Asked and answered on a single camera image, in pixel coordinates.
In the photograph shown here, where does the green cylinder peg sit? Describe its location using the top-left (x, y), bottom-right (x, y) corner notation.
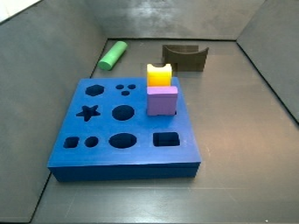
top-left (98, 41), bottom-right (127, 71)

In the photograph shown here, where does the blue foam shape-sorter board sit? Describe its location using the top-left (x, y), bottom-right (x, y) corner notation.
top-left (48, 78), bottom-right (202, 182)

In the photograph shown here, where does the dark curved fixture cradle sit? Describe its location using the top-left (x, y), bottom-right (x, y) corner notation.
top-left (163, 45), bottom-right (210, 72)

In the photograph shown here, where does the purple rectangular block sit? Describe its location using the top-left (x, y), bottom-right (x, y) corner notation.
top-left (147, 86), bottom-right (179, 116)

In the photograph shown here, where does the yellow notched block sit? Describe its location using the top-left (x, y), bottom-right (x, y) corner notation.
top-left (147, 64), bottom-right (172, 87)

